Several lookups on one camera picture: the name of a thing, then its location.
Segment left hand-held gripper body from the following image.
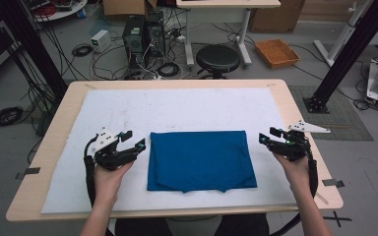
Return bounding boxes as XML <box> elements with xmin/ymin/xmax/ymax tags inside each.
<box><xmin>93</xmin><ymin>127</ymin><xmax>139</xmax><ymax>172</ymax></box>

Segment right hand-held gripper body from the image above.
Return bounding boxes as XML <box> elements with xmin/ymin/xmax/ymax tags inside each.
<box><xmin>267</xmin><ymin>120</ymin><xmax>332</xmax><ymax>162</ymax></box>

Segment blue t-shirt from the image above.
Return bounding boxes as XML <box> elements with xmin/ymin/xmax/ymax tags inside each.
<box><xmin>146</xmin><ymin>130</ymin><xmax>258</xmax><ymax>194</ymax></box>

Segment person's right hand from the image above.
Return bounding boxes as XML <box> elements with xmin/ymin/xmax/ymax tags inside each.
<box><xmin>273</xmin><ymin>151</ymin><xmax>310</xmax><ymax>195</ymax></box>

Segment person's left hand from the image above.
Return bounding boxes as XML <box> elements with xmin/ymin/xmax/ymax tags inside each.
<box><xmin>93</xmin><ymin>159</ymin><xmax>136</xmax><ymax>207</ymax></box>

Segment white felt mat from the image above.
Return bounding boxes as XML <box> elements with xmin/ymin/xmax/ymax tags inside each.
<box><xmin>40</xmin><ymin>87</ymin><xmax>298</xmax><ymax>215</ymax></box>

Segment grey tape strip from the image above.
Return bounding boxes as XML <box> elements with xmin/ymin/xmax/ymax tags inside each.
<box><xmin>321</xmin><ymin>178</ymin><xmax>346</xmax><ymax>189</ymax></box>
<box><xmin>15</xmin><ymin>166</ymin><xmax>42</xmax><ymax>181</ymax></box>

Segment grey floor mat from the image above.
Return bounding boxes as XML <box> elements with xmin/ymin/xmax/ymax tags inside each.
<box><xmin>287</xmin><ymin>85</ymin><xmax>374</xmax><ymax>143</ymax></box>

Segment orange tray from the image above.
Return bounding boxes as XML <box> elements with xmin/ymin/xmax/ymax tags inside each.
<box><xmin>253</xmin><ymin>38</ymin><xmax>301</xmax><ymax>70</ymax></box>

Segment person's legs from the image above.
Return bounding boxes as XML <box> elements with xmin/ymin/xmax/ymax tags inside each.
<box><xmin>113</xmin><ymin>213</ymin><xmax>271</xmax><ymax>236</ymax></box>

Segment black round stool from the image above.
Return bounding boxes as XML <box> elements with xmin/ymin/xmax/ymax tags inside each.
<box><xmin>195</xmin><ymin>43</ymin><xmax>241</xmax><ymax>81</ymax></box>

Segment black computer tower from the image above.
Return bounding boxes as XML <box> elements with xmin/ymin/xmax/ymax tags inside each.
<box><xmin>121</xmin><ymin>15</ymin><xmax>147</xmax><ymax>68</ymax></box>
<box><xmin>145</xmin><ymin>11</ymin><xmax>167</xmax><ymax>59</ymax></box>

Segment small white box device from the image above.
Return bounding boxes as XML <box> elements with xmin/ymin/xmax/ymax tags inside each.
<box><xmin>91</xmin><ymin>29</ymin><xmax>112</xmax><ymax>54</ymax></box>

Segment white metal stand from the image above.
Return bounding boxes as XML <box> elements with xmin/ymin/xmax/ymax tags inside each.
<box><xmin>312</xmin><ymin>0</ymin><xmax>376</xmax><ymax>68</ymax></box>

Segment large cardboard box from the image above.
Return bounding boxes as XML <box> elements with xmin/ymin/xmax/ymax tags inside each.
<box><xmin>248</xmin><ymin>0</ymin><xmax>307</xmax><ymax>34</ymax></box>

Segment white desk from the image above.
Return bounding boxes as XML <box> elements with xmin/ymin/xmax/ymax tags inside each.
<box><xmin>175</xmin><ymin>0</ymin><xmax>282</xmax><ymax>69</ymax></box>

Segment round white table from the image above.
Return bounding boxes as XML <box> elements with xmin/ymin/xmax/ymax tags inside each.
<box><xmin>28</xmin><ymin>0</ymin><xmax>89</xmax><ymax>23</ymax></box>

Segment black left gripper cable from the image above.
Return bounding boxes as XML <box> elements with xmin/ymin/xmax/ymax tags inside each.
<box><xmin>83</xmin><ymin>133</ymin><xmax>100</xmax><ymax>208</ymax></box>

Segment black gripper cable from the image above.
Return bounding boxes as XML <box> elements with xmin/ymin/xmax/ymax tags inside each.
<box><xmin>83</xmin><ymin>133</ymin><xmax>100</xmax><ymax>208</ymax></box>
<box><xmin>269</xmin><ymin>157</ymin><xmax>320</xmax><ymax>236</ymax></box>

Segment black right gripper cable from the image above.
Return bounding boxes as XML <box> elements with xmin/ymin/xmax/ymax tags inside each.
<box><xmin>269</xmin><ymin>157</ymin><xmax>320</xmax><ymax>236</ymax></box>

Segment coiled black cable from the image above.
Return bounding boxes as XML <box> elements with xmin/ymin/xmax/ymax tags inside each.
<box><xmin>71</xmin><ymin>43</ymin><xmax>95</xmax><ymax>58</ymax></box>
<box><xmin>0</xmin><ymin>105</ymin><xmax>25</xmax><ymax>129</ymax></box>
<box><xmin>157</xmin><ymin>61</ymin><xmax>182</xmax><ymax>79</ymax></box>

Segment black metal frame post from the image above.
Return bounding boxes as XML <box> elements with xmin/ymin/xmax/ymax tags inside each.
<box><xmin>0</xmin><ymin>0</ymin><xmax>69</xmax><ymax>101</ymax></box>
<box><xmin>302</xmin><ymin>0</ymin><xmax>378</xmax><ymax>115</ymax></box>

